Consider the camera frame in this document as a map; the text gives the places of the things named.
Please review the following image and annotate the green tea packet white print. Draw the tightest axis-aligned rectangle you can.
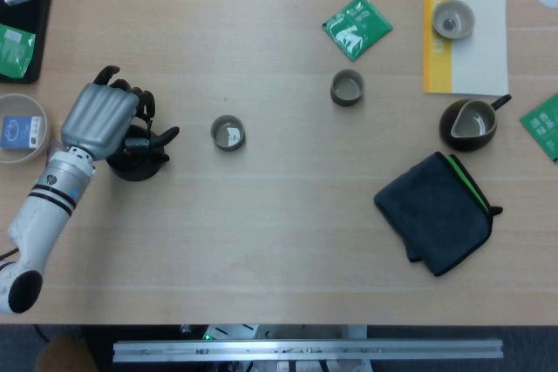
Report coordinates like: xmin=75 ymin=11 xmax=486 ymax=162
xmin=519 ymin=92 xmax=558 ymax=162

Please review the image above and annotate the white round bowl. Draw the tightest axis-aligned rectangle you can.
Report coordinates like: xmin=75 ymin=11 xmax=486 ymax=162
xmin=0 ymin=92 xmax=52 ymax=166

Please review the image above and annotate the grey ceramic tea bowl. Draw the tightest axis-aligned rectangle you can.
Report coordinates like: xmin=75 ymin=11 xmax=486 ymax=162
xmin=431 ymin=0 xmax=476 ymax=40

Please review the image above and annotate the green tea packet clear window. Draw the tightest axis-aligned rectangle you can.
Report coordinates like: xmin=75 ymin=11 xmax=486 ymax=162
xmin=321 ymin=0 xmax=394 ymax=63

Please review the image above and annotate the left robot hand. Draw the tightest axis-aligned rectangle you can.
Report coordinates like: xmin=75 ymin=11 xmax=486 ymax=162
xmin=59 ymin=65 xmax=180 ymax=162

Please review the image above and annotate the green tea packet white label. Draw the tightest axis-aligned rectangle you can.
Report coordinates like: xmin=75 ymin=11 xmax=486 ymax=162
xmin=0 ymin=23 xmax=37 ymax=80

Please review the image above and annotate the dark ceramic teacup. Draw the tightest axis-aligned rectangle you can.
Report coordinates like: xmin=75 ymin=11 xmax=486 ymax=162
xmin=209 ymin=114 xmax=246 ymax=152
xmin=330 ymin=68 xmax=366 ymax=107

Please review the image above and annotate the dark ceramic fairness pitcher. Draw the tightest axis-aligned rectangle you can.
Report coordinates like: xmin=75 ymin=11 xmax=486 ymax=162
xmin=439 ymin=93 xmax=513 ymax=152

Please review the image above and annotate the yellow and white booklet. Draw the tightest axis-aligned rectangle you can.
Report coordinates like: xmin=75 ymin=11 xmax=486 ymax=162
xmin=422 ymin=0 xmax=510 ymax=97

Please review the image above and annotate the black plastic tray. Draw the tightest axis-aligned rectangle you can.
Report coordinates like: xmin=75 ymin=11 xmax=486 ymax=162
xmin=0 ymin=0 xmax=59 ymax=85

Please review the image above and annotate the aluminium profile rail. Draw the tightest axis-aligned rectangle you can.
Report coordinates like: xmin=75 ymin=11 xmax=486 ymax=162
xmin=112 ymin=337 xmax=505 ymax=363

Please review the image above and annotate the blue tea bag packet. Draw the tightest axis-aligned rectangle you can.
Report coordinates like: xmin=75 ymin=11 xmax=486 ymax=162
xmin=1 ymin=115 xmax=46 ymax=150

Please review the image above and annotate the black cast iron teapot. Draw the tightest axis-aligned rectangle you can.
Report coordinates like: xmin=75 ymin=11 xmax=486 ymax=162
xmin=105 ymin=124 xmax=171 ymax=182

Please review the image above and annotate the grey microfiber towel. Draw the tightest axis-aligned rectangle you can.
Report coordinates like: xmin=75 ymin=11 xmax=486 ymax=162
xmin=373 ymin=151 xmax=505 ymax=278

